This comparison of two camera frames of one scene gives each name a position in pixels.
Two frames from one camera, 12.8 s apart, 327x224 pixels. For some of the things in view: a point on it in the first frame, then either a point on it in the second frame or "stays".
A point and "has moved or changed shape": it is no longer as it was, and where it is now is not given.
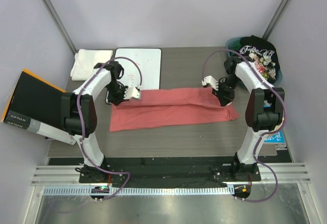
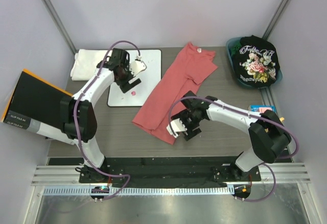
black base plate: x=168 y=172 stays
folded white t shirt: x=85 y=61 stays
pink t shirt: x=170 y=108 has moved or changed shape
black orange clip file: x=34 y=105 stays
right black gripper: x=224 y=98 → x=189 y=133
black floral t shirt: x=262 y=54 stays
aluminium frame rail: x=70 y=174 stays
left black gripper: x=117 y=101 → x=125 y=86
